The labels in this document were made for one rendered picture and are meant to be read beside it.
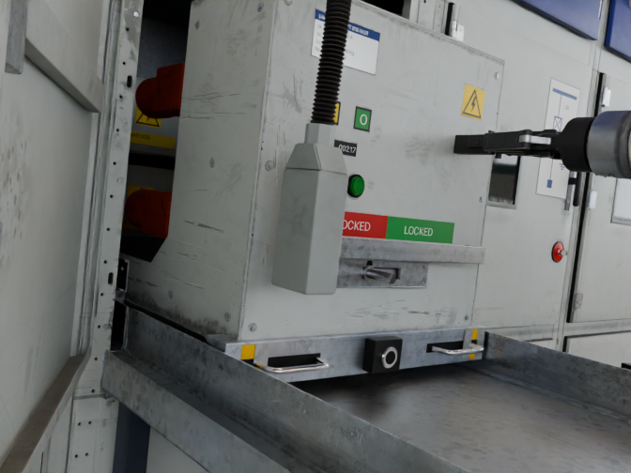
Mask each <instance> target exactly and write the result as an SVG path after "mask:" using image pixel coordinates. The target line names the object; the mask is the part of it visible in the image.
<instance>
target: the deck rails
mask: <svg viewBox="0 0 631 473"><path fill-rule="evenodd" d="M484 349H485V351H484V352H483V354H482V359H476V360H469V361H461V362H453V363H450V364H453V365H455V366H458V367H461V368H464V369H467V370H470V371H473V372H475V373H478V374H483V375H486V376H489V377H492V378H495V379H498V380H500V381H503V382H506V383H509V384H512V385H515V386H518V387H521V388H523V389H528V390H531V391H534V392H537V393H540V394H543V395H545V396H548V397H551V398H554V399H556V400H559V401H562V402H565V403H568V404H572V405H575V406H578V407H581V408H584V409H587V410H590V411H592V412H595V413H598V414H601V415H604V416H607V417H610V418H613V419H616V420H620V421H623V422H626V423H629V424H631V370H627V369H625V368H621V367H617V366H614V365H610V364H606V363H603V362H600V361H596V360H592V359H586V358H583V357H579V356H576V355H572V354H568V353H565V352H562V351H558V350H555V349H551V348H547V347H543V346H541V345H537V344H533V343H527V342H523V341H520V340H517V339H513V338H509V337H506V336H502V335H499V334H495V333H492V332H488V331H486V332H485V339H484ZM122 351H123V352H125V353H126V354H128V355H129V356H131V357H133V358H134V359H136V360H138V361H140V362H141V363H143V364H144V365H146V366H147V367H148V368H150V369H151V370H153V371H154V372H156V373H158V374H160V375H161V376H163V377H165V378H166V379H168V380H169V381H171V382H172V383H174V384H176V385H177V386H179V387H180V388H182V389H184V390H186V391H187V392H189V393H190V394H191V395H193V396H194V397H196V398H197V399H199V400H201V401H202V402H204V403H205V404H208V405H209V406H211V407H212V408H214V409H215V410H217V411H219V412H220V413H222V414H223V415H225V416H227V417H228V418H229V419H231V420H233V421H234V422H236V423H237V424H239V425H240V426H242V427H244V428H245V429H247V430H248V431H250V432H252V433H253V434H255V435H257V436H258V437H260V438H262V439H263V440H265V441H266V442H268V443H270V444H271V445H272V446H273V447H275V448H277V449H278V450H280V451H282V452H283V453H285V454H287V455H288V456H290V457H291V458H293V459H295V460H296V461H298V462H299V463H301V464H302V465H305V466H306V467H308V468H309V469H311V470H313V471H314V472H315V473H472V472H470V471H468V470H467V469H465V468H463V467H461V466H459V465H456V464H454V463H452V462H450V461H447V460H445V459H443V458H441V457H439V456H437V455H436V454H434V453H432V452H430V451H428V450H425V449H423V448H421V447H418V446H416V445H414V444H412V443H410V442H408V441H406V440H405V439H403V438H401V437H399V436H397V435H394V434H392V433H389V432H387V431H385V430H383V429H381V428H379V427H377V426H376V425H374V424H372V423H370V422H368V421H366V420H363V419H360V418H358V417H356V416H354V415H352V414H350V413H348V412H346V411H345V410H343V409H341V408H339V407H337V406H335V405H333V404H329V403H327V402H325V401H323V400H321V399H319V398H317V397H315V396H314V395H312V394H310V393H308V392H306V391H304V390H301V389H298V388H296V387H294V386H292V385H290V384H288V383H286V382H285V381H283V380H281V379H279V378H277V377H275V376H272V375H270V374H267V373H265V372H263V371H261V370H259V369H257V368H255V367H254V366H252V365H250V364H248V363H246V362H243V361H241V360H239V359H236V358H234V357H232V356H230V355H228V354H226V353H224V352H223V351H221V350H219V349H217V348H214V347H212V346H210V345H208V344H206V343H203V342H201V341H199V340H197V339H195V338H194V337H192V336H190V335H188V334H185V333H183V332H181V331H179V330H177V329H175V328H172V327H170V326H168V325H166V324H164V323H163V322H161V321H159V320H156V319H154V318H152V317H150V316H148V315H146V314H144V313H141V312H139V311H137V310H135V309H133V308H132V307H129V317H128V326H127V336H126V346H125V348H122Z"/></svg>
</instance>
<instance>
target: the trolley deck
mask: <svg viewBox="0 0 631 473"><path fill-rule="evenodd" d="M288 384H290V385H292V386H294V387H296V388H298V389H301V390H304V391H306V392H308V393H310V394H312V395H314V396H315V397H317V398H319V399H321V400H323V401H325V402H327V403H329V404H333V405H335V406H337V407H339V408H341V409H343V410H345V411H346V412H348V413H350V414H352V415H354V416H356V417H358V418H360V419H363V420H366V421H368V422H370V423H372V424H374V425H376V426H377V427H379V428H381V429H383V430H385V431H387V432H389V433H392V434H394V435H397V436H399V437H401V438H403V439H405V440H406V441H408V442H410V443H412V444H414V445H416V446H418V447H421V448H423V449H425V450H428V451H430V452H432V453H434V454H436V455H437V456H439V457H441V458H443V459H445V460H447V461H450V462H452V463H454V464H456V465H459V466H461V467H463V468H465V469H467V470H468V471H470V472H472V473H631V424H629V423H626V422H623V421H620V420H616V419H613V418H610V417H607V416H604V415H601V414H598V413H595V412H592V411H590V410H587V409H584V408H581V407H578V406H575V405H572V404H568V403H565V402H562V401H559V400H556V399H554V398H551V397H548V396H545V395H543V394H540V393H537V392H534V391H531V390H528V389H523V388H521V387H518V386H515V385H512V384H509V383H506V382H503V381H500V380H498V379H495V378H492V377H489V376H486V375H483V374H478V373H475V372H473V371H470V370H467V369H464V368H461V367H458V366H455V365H453V364H450V363H445V364H438V365H430V366H422V367H414V368H406V369H399V370H398V371H392V372H385V373H377V374H370V373H367V374H353V375H345V376H336V377H329V378H321V379H313V380H305V381H298V382H290V383H288ZM101 387H102V388H103V389H105V390H106V391H107V392H108V393H110V394H111V395H112V396H113V397H115V398H116V399H117V400H118V401H119V402H121V403H122V404H123V405H125V406H126V407H127V408H128V409H129V410H130V411H132V412H133V413H134V414H135V415H137V416H138V417H139V418H140V419H142V420H143V421H144V422H146V423H147V424H148V425H150V426H151V427H152V428H153V429H155V430H156V431H157V432H158V433H160V434H161V435H162V436H164V437H165V438H166V439H167V440H169V441H170V442H171V443H173V444H174V445H175V446H176V447H178V448H179V449H180V450H182V451H183V452H184V453H185V454H187V455H188V456H189V457H190V458H192V459H193V460H194V461H195V462H196V463H198V464H199V465H200V466H202V467H203V468H204V469H205V470H206V471H207V472H209V473H315V472H314V471H313V470H311V469H309V468H308V467H306V466H305V465H302V464H301V463H299V462H298V461H296V460H295V459H293V458H291V457H290V456H288V455H287V454H285V453H283V452H282V451H280V450H278V449H277V448H275V447H273V446H272V445H271V444H270V443H268V442H266V441H265V440H263V439H262V438H260V437H258V436H257V435H255V434H253V433H252V432H250V431H248V430H247V429H245V428H244V427H242V426H240V425H239V424H237V423H236V422H234V421H233V420H231V419H229V418H228V417H227V416H225V415H223V414H222V413H220V412H219V411H217V410H215V409H214V408H212V407H211V406H209V405H208V404H205V403H204V402H202V401H201V400H199V399H197V398H196V397H194V396H193V395H191V394H190V393H189V392H187V391H186V390H184V389H182V388H180V387H179V386H177V385H176V384H174V383H172V382H171V381H169V380H168V379H166V378H165V377H163V376H161V375H160V374H158V373H156V372H154V371H153V370H151V369H150V368H148V367H147V366H146V365H144V364H143V363H141V362H140V361H138V360H136V359H134V358H133V357H131V356H129V355H128V354H126V353H125V352H123V351H115V352H110V351H109V350H107V349H106V350H105V357H104V366H103V377H102V386H101Z"/></svg>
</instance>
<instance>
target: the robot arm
mask: <svg viewBox="0 0 631 473"><path fill-rule="evenodd" d="M495 152H496V156H495V158H496V159H501V154H506V155H507V156H510V157H511V156H527V157H537V158H551V159H553V160H562V163H563V165H564V166H565V168H566V169H568V170H569V171H571V172H586V173H594V174H595V175H600V176H603V177H615V178H620V179H630V180H631V110H623V111H605V112H603V113H601V114H599V115H598V116H593V117H575V118H572V119H571V120H569V121H568V122H567V124H566V125H565V127H564V129H563V130H562V131H558V132H557V130H554V129H549V130H542V131H532V130H530V129H525V130H519V131H506V132H495V131H493V130H489V131H488V133H485V134H472V135H455V140H454V153H455V154H459V155H495Z"/></svg>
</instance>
